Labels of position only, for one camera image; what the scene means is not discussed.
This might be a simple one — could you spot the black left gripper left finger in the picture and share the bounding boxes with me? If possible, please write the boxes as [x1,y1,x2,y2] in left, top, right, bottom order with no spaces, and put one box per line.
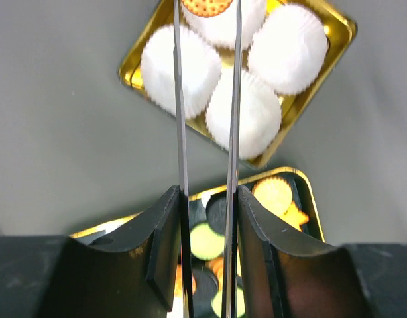
[36,186,180,317]

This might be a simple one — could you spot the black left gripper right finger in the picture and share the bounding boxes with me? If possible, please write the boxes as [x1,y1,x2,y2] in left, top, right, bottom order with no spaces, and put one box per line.
[237,186,372,317]

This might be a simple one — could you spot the metal serving tongs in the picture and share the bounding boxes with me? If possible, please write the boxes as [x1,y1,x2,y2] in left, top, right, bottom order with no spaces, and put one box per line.
[173,1,242,317]

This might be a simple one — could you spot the black sandwich cookie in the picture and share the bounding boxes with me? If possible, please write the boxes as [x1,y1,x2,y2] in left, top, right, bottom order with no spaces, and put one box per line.
[192,266,219,317]

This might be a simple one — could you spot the dark square cookie tin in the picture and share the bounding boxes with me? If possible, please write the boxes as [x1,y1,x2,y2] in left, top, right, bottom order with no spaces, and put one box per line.
[119,1,356,168]

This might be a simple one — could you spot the round dotted orange cookie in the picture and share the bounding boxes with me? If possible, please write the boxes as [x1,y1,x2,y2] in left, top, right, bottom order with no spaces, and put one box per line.
[181,0,233,18]

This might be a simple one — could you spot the orange swirl cookie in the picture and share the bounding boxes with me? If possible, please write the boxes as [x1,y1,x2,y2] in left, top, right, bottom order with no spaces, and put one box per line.
[206,256,241,284]

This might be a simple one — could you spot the green round cookie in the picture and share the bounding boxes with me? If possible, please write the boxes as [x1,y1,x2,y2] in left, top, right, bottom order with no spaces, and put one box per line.
[211,287,245,317]
[190,222,225,261]

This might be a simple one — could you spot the black round cookie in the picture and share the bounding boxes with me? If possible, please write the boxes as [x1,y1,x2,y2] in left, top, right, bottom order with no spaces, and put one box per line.
[205,193,227,235]

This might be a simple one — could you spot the white paper cup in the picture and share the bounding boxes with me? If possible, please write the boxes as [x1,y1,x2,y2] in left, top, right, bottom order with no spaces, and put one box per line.
[140,25,223,120]
[205,68,282,160]
[181,0,267,50]
[247,3,329,95]

